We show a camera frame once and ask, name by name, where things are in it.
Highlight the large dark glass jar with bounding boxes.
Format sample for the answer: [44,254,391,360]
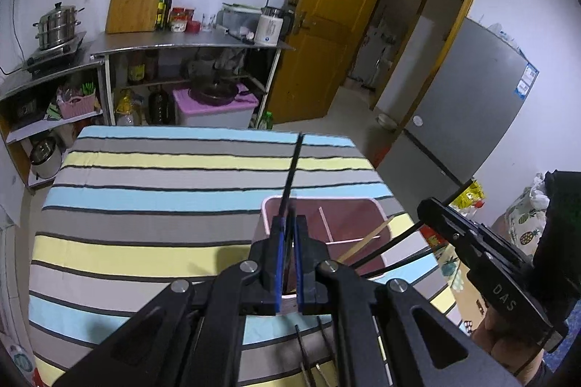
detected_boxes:
[147,85,176,125]

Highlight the red lidded food container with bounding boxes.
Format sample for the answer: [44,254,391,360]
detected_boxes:
[170,7,196,32]

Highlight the wooden stove cabinet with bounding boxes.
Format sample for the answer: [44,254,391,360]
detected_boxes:
[0,60,108,189]

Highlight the purple lidded storage box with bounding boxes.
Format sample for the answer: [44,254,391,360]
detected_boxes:
[172,85,260,129]

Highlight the black gas stove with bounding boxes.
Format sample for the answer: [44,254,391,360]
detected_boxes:
[23,32,88,75]

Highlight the small pink woven basket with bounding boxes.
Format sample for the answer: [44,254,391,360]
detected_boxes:
[57,82,97,120]

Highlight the pineapple print bag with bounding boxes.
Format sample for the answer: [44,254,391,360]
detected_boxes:
[505,173,553,263]

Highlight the translucent plastic storage box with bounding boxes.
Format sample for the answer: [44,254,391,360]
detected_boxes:
[217,3,264,36]

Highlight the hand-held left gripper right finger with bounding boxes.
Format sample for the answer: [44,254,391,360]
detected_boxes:
[294,214,516,387]

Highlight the steel kitchen counter shelf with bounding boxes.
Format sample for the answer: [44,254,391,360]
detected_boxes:
[90,30,296,130]

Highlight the pink plastic utensil basket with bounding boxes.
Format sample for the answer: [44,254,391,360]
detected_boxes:
[261,196,392,315]

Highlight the black wok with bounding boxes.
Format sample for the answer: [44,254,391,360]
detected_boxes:
[188,80,240,106]

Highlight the steel rice cooker pot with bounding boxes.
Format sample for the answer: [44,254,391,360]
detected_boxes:
[29,137,62,180]

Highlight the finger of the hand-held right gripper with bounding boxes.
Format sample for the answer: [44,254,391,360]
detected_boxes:
[417,197,533,269]

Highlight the steel steamer pot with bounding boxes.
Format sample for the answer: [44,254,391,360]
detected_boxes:
[33,2,86,51]

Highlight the person's right hand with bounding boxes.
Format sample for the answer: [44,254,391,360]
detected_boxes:
[472,305,548,387]

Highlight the yellow wooden door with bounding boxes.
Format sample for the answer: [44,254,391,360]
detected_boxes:
[268,0,391,125]

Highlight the grey refrigerator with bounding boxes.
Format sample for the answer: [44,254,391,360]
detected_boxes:
[377,17,541,198]

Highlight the yellow snack bags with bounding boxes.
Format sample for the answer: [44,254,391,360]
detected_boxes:
[448,180,487,211]

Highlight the striped tablecloth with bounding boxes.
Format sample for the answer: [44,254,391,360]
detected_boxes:
[28,126,459,387]

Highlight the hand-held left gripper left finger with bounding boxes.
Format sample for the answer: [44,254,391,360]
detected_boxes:
[54,215,288,387]

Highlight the cartoon printed table cover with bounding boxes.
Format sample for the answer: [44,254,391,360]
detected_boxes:
[427,228,492,339]

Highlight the large yellow oil jug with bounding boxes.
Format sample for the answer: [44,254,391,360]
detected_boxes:
[115,89,137,127]

